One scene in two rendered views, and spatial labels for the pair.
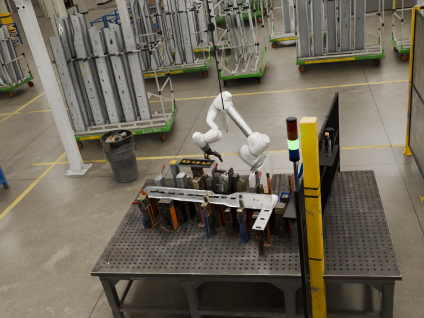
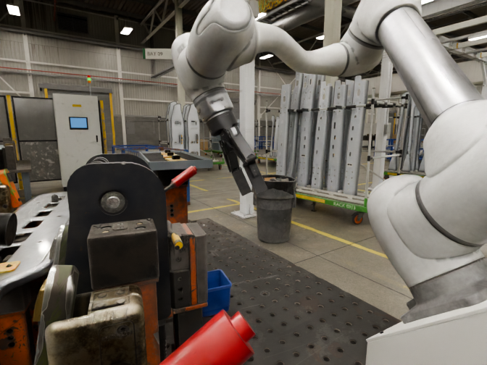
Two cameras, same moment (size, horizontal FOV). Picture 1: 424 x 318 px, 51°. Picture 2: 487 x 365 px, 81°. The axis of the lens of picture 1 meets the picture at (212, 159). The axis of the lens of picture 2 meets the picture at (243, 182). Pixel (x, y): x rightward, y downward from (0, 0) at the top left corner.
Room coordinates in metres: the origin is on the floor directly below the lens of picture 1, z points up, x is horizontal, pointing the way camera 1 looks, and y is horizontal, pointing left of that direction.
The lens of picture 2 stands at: (3.51, -0.50, 1.22)
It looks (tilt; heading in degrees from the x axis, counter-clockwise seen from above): 10 degrees down; 41
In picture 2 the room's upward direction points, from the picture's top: straight up
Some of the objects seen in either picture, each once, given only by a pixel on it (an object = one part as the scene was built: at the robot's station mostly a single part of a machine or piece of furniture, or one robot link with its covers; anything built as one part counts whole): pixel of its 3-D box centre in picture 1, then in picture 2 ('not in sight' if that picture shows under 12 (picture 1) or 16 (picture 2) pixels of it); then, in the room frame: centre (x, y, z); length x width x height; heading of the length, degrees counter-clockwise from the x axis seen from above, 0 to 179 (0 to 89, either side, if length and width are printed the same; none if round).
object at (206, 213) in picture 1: (207, 218); not in sight; (3.38, 0.13, 0.87); 0.12 x 0.09 x 0.35; 154
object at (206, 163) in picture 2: (195, 163); (169, 158); (3.97, 0.16, 1.16); 0.37 x 0.14 x 0.02; 64
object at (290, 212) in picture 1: (306, 190); not in sight; (3.35, -0.79, 1.01); 0.90 x 0.22 x 0.03; 154
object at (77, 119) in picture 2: not in sight; (78, 132); (5.94, 6.37, 1.22); 0.80 x 0.54 x 2.45; 165
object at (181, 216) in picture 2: (199, 182); (172, 239); (3.97, 0.16, 0.92); 0.10 x 0.08 x 0.45; 64
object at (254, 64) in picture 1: (241, 37); not in sight; (10.52, -1.17, 0.88); 1.91 x 1.00 x 1.76; 166
